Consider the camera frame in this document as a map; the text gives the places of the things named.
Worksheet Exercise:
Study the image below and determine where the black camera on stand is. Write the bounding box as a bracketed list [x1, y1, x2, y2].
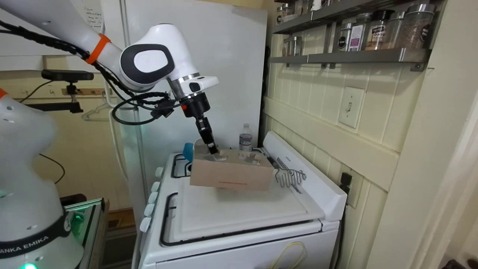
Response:
[30, 68, 94, 113]

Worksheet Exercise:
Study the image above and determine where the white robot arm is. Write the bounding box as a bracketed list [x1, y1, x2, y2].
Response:
[0, 0, 219, 153]

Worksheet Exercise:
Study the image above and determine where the white wall outlet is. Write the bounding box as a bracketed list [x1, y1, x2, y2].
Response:
[339, 86, 364, 128]

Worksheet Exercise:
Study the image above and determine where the wall spice shelf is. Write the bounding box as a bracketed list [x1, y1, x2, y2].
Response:
[270, 0, 446, 71]

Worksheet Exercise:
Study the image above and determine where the blue paper cup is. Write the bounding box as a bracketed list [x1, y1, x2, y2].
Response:
[182, 143, 194, 161]

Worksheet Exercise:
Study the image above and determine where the clear plastic water bottle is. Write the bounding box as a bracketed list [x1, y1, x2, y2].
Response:
[239, 123, 252, 150]

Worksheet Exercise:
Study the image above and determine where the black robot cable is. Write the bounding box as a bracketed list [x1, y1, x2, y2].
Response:
[0, 19, 182, 126]

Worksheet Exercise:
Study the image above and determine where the white refrigerator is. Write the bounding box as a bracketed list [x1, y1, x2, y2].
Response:
[112, 0, 267, 201]

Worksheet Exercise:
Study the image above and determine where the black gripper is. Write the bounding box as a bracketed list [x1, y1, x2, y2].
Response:
[180, 92, 218, 153]

